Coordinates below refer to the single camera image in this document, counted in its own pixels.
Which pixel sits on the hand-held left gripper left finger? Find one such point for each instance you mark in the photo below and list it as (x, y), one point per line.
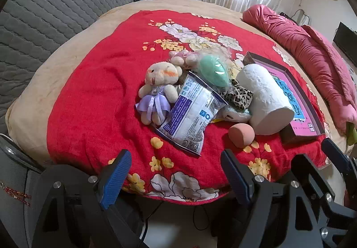
(115, 181)

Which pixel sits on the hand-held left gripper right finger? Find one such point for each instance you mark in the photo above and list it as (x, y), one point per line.
(237, 181)

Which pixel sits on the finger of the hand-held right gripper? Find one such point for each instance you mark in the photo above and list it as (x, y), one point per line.
(336, 156)
(312, 172)

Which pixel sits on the pink makeup sponge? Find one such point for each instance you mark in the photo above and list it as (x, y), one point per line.
(241, 135)

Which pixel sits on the green floral tissue pack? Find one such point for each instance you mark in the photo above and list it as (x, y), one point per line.
(235, 115)

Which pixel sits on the brown box with pink inside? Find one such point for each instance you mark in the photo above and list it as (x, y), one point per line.
(295, 94)

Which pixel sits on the blue white cotton pad packet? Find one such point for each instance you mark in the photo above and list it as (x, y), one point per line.
(192, 114)

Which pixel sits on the leopard print scrunchie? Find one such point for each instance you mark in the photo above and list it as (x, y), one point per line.
(237, 97)

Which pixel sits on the white toilet paper roll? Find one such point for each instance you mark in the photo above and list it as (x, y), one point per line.
(265, 97)

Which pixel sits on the plush bear with purple dress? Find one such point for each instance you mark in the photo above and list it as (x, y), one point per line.
(159, 89)

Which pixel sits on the green makeup sponge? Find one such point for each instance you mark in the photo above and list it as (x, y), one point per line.
(214, 69)

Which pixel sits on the plush bear with pink bow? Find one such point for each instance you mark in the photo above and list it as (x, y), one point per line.
(184, 58)

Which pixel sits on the yellow-green cloth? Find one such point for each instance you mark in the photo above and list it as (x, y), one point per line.
(351, 133)

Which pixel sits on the red floral blanket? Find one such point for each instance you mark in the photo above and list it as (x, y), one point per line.
(92, 92)

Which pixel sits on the pink quilt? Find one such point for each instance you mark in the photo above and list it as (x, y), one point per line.
(312, 47)

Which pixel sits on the black television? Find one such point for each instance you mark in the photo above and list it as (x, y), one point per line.
(345, 39)

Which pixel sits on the grey quilted headboard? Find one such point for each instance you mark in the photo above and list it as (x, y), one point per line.
(55, 8)

